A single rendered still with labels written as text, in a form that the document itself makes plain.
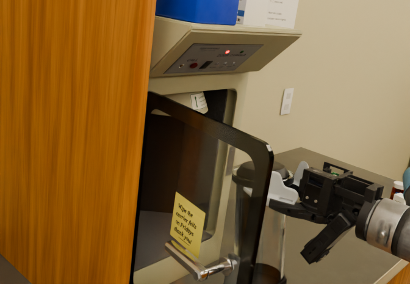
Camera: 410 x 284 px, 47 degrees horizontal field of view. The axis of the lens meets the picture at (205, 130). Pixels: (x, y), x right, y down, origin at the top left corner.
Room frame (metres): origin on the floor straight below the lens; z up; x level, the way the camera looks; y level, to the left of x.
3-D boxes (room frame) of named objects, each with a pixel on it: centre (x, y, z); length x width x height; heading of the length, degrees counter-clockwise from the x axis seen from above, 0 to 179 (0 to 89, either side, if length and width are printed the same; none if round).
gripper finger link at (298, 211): (0.72, -0.16, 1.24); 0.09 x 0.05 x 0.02; 73
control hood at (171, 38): (0.87, -0.02, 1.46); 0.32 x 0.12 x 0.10; 140
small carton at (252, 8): (0.91, -0.05, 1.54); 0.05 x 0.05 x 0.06; 33
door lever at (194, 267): (0.59, -0.01, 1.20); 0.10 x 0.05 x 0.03; 40
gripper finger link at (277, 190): (0.73, -0.12, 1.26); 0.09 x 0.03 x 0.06; 73
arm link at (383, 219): (0.65, -0.29, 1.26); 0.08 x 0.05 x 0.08; 140
